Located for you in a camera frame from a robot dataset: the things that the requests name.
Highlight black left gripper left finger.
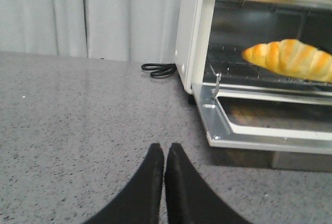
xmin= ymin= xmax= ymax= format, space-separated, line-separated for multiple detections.
xmin=85 ymin=143 xmax=164 ymax=223

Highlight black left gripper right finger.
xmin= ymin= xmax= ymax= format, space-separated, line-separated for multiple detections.
xmin=164 ymin=143 xmax=249 ymax=223

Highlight oven door with glass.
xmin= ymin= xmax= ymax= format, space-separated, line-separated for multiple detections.
xmin=192 ymin=83 xmax=331 ymax=155

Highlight golden croissant bread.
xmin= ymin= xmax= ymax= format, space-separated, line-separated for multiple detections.
xmin=241 ymin=39 xmax=331 ymax=83

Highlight white Toshiba toaster oven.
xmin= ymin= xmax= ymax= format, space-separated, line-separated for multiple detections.
xmin=175 ymin=0 xmax=331 ymax=94

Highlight black power cable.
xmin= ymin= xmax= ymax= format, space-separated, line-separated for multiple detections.
xmin=141 ymin=62 xmax=177 ymax=79

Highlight wire oven rack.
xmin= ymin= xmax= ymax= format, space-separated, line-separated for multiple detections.
xmin=203 ymin=44 xmax=331 ymax=91

